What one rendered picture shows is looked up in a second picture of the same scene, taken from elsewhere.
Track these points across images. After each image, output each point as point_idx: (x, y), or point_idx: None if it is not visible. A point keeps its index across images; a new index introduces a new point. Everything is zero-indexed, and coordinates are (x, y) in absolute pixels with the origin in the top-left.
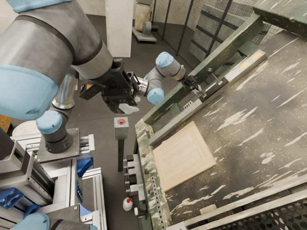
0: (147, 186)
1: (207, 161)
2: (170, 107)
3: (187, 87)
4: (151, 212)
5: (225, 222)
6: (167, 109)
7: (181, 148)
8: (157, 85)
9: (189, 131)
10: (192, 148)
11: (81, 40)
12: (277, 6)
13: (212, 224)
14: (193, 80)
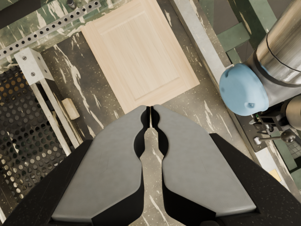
0: None
1: (131, 109)
2: (244, 24)
3: (260, 117)
4: (43, 10)
5: (58, 136)
6: (239, 15)
7: (152, 62)
8: (279, 102)
9: (180, 78)
10: (151, 83)
11: None
12: None
13: (52, 120)
14: (273, 129)
